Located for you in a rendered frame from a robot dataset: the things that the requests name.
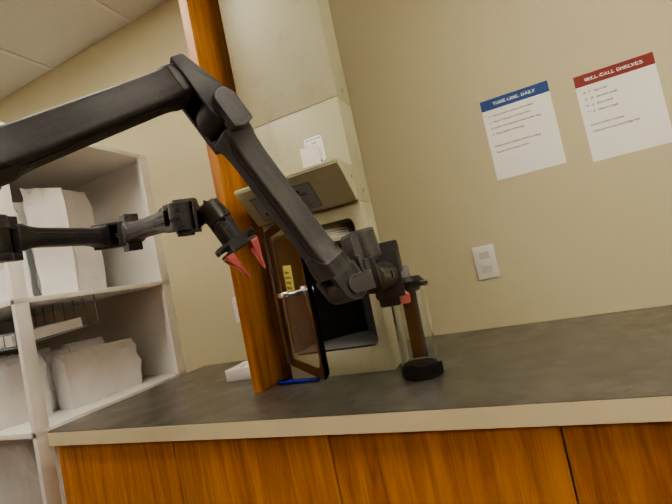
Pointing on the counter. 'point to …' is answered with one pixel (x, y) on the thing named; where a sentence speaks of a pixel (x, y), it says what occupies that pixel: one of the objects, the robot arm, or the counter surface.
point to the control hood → (341, 172)
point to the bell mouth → (339, 230)
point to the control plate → (298, 194)
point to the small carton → (311, 156)
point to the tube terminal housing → (300, 125)
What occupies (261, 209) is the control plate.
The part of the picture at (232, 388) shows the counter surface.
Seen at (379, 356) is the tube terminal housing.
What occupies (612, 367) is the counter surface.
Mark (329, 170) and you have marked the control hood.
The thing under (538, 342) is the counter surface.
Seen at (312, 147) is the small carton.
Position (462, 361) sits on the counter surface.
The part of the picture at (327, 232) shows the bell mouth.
